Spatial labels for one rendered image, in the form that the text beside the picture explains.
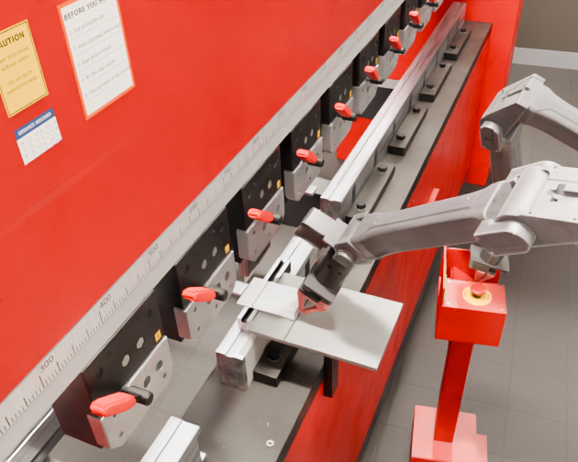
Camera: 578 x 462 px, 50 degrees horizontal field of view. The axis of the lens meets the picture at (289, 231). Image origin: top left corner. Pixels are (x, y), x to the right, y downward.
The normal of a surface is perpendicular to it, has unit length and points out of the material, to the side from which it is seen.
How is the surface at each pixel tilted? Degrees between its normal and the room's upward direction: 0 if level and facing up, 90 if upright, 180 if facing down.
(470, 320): 90
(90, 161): 90
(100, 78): 90
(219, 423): 0
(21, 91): 90
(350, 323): 0
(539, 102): 33
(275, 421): 0
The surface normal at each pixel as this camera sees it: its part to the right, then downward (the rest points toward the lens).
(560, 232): -0.55, 0.76
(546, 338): -0.04, -0.79
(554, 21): -0.34, 0.58
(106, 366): 0.92, 0.22
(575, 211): -0.49, -0.63
